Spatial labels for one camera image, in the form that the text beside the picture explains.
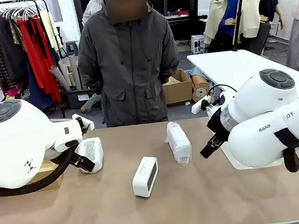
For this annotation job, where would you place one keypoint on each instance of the person in white hoodie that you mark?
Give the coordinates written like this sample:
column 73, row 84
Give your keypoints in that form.
column 92, row 10

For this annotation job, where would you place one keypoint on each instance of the bubble-wrapped clock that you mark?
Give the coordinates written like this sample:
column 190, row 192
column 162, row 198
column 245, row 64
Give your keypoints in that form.
column 93, row 152
column 178, row 144

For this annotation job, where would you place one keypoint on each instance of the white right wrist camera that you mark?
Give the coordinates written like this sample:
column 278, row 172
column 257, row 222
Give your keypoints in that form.
column 201, row 105

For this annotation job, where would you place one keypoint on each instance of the white computer case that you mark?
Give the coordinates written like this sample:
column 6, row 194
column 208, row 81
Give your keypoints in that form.
column 198, row 44

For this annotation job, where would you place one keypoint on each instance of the dark plastic bin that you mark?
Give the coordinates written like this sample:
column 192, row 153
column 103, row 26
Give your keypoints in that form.
column 79, row 99

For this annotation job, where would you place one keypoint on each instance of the black metal clothes rack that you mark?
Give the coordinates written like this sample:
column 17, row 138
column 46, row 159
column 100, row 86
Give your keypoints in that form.
column 55, row 75

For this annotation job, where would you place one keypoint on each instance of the navy hanging garment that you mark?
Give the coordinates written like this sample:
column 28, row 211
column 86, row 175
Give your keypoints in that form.
column 38, row 92

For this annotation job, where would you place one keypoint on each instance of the red hanging dress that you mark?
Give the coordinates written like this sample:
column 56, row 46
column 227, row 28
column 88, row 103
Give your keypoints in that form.
column 36, row 56

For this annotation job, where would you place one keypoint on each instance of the person in grey jacket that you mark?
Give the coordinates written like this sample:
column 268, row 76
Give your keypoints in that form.
column 130, row 72

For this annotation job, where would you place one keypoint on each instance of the open brown cardboard box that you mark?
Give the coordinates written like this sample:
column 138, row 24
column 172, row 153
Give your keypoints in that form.
column 48, row 183

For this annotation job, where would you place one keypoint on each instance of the white side table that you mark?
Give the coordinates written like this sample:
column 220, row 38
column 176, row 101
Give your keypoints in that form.
column 230, row 68

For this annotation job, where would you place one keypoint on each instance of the mannequin beige coat blue shirt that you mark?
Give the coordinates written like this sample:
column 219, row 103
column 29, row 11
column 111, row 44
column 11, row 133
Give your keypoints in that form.
column 221, row 9

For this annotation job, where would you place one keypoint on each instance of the white unwrapped digital clock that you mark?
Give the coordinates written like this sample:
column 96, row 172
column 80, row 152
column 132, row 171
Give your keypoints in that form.
column 144, row 179

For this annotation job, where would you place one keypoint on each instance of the clear plastic container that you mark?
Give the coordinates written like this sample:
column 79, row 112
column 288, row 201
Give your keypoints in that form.
column 231, row 159

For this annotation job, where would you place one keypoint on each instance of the cream cardboard tube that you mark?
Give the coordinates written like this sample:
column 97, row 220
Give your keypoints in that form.
column 66, row 71

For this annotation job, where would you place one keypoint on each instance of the black hanging garment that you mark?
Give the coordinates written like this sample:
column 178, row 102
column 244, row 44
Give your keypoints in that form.
column 12, row 51

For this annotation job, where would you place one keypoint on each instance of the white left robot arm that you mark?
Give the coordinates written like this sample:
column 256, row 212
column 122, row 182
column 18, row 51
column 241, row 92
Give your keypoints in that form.
column 14, row 139

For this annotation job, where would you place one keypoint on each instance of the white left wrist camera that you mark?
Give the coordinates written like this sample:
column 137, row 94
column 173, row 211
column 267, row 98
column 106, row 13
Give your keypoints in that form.
column 85, row 122

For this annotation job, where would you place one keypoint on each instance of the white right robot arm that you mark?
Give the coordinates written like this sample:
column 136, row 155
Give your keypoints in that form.
column 256, row 106

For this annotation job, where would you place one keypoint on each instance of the brown cardboard storage box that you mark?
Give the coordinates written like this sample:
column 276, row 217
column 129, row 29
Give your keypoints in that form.
column 178, row 90

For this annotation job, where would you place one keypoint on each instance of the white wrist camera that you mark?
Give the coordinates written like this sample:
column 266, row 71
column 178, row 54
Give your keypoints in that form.
column 201, row 105
column 85, row 122

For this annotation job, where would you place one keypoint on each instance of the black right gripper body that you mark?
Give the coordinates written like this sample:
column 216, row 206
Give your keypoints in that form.
column 217, row 124

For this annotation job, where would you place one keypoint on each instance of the brown cardboard spool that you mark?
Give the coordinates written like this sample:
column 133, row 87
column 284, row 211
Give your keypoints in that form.
column 200, row 89

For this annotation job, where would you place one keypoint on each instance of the grey cardboard tube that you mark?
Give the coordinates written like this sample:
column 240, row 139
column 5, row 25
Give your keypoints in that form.
column 75, row 72

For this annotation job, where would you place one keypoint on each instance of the grey step stool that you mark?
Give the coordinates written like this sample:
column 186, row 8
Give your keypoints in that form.
column 72, row 48

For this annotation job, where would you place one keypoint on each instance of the cream hanging garment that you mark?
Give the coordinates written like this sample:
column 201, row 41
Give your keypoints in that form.
column 49, row 28

